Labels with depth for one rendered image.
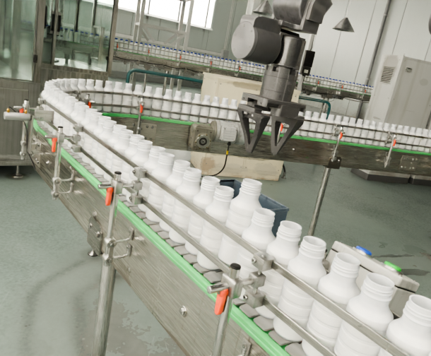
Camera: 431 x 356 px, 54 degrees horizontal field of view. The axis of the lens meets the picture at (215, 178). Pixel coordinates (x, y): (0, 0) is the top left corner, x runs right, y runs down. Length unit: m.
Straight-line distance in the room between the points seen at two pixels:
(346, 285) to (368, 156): 2.61
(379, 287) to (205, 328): 0.37
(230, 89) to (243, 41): 4.35
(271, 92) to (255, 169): 4.67
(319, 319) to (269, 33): 0.44
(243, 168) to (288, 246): 4.63
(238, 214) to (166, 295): 0.28
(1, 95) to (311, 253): 3.60
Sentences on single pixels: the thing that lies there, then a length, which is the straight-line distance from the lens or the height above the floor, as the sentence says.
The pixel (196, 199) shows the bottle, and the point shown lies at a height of 1.12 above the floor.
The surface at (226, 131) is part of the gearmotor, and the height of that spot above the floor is 1.00.
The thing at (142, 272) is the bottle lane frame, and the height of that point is 0.89.
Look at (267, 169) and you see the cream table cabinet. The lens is 5.46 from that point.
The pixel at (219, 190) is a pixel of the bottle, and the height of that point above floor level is 1.16.
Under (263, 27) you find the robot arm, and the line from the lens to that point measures 0.70.
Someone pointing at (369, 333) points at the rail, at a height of 1.11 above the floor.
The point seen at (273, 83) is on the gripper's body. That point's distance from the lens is 0.73.
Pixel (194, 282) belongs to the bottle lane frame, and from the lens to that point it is 0.85.
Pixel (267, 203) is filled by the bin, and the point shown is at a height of 0.93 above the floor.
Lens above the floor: 1.41
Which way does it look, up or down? 16 degrees down
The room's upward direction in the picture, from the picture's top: 11 degrees clockwise
